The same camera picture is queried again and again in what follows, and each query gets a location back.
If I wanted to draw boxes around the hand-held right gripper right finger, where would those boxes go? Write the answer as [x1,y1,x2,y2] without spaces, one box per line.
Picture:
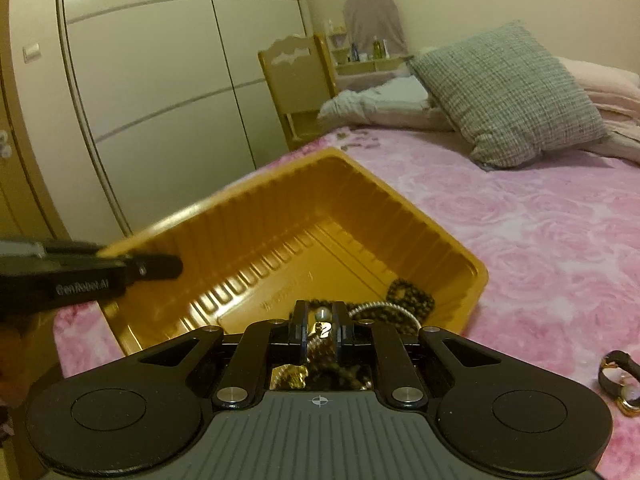
[332,301,505,409]

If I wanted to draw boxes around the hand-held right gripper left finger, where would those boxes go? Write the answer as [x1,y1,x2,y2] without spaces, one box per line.
[137,300,314,409]

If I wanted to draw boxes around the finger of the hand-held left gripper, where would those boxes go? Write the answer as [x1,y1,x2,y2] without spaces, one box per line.
[120,253,182,283]

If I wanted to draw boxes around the gold and silver pendant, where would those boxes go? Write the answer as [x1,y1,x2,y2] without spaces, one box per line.
[310,307,336,343]

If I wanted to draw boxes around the gold ornament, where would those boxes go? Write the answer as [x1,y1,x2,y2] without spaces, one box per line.
[269,364,308,392]

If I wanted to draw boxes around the silver chain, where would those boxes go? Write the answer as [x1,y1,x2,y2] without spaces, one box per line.
[348,301,422,332]

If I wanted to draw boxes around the black bead necklace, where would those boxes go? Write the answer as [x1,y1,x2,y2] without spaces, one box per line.
[386,279,437,335]

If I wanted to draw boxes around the yellow plastic tray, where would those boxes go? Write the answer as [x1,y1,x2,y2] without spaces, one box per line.
[97,147,489,361]

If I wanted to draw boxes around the wooden door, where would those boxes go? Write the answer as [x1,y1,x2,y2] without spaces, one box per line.
[0,0,68,242]

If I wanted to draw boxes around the white wardrobe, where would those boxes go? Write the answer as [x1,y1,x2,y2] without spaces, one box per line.
[54,0,314,237]

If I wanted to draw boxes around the pink floral blanket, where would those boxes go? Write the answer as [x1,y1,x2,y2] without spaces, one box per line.
[52,127,640,480]

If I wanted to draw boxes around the cream wooden chair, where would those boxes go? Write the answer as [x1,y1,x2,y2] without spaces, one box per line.
[257,34,339,151]

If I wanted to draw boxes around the white folded quilt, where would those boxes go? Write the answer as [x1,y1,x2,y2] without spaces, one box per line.
[317,77,454,134]

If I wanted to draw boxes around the cream vanity shelf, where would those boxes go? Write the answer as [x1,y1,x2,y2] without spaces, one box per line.
[325,30,417,92]

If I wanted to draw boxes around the grey textured pillow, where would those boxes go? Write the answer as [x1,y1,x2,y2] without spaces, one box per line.
[407,20,612,174]

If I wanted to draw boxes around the cloth covered mirror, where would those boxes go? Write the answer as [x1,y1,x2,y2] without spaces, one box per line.
[342,0,409,59]

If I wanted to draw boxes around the pink folded blankets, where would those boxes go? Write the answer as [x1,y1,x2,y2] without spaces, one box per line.
[556,55,640,137]

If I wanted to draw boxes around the black strap wristwatch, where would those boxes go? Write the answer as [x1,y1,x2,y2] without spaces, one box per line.
[598,350,640,417]

